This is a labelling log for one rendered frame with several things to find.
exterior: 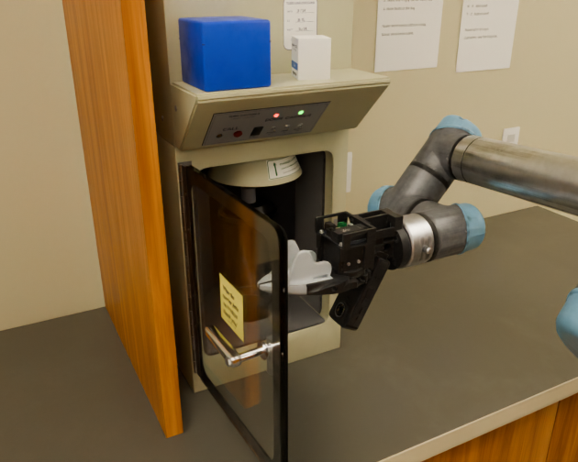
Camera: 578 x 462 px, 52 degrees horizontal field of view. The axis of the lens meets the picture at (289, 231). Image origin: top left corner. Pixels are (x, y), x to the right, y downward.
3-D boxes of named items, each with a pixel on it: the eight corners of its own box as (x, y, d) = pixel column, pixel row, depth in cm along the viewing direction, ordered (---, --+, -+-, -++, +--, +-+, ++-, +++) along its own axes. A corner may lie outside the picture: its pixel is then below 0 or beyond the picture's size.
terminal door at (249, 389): (201, 373, 108) (186, 161, 92) (285, 489, 83) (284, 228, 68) (197, 375, 107) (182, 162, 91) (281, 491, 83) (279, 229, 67)
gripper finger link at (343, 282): (294, 273, 78) (348, 259, 82) (294, 284, 79) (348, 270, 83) (313, 288, 75) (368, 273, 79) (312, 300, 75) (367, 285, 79)
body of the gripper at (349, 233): (309, 217, 81) (380, 203, 86) (307, 273, 84) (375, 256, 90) (340, 236, 75) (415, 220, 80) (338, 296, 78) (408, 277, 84)
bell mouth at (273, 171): (194, 166, 115) (192, 137, 112) (276, 154, 122) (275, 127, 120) (228, 193, 100) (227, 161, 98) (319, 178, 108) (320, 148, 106)
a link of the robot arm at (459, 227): (449, 239, 98) (488, 257, 91) (395, 253, 93) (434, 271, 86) (452, 193, 95) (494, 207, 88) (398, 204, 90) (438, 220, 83)
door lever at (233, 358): (237, 329, 85) (236, 313, 84) (268, 363, 78) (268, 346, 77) (202, 339, 83) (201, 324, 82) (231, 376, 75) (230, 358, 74)
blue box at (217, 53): (182, 82, 88) (177, 17, 84) (243, 77, 92) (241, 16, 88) (205, 93, 80) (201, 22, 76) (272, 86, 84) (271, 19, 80)
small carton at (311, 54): (291, 75, 94) (291, 35, 91) (322, 74, 95) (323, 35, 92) (297, 80, 89) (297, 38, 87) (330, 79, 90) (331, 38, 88)
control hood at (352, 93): (173, 148, 92) (168, 82, 88) (350, 125, 105) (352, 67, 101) (198, 167, 82) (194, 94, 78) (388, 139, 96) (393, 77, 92)
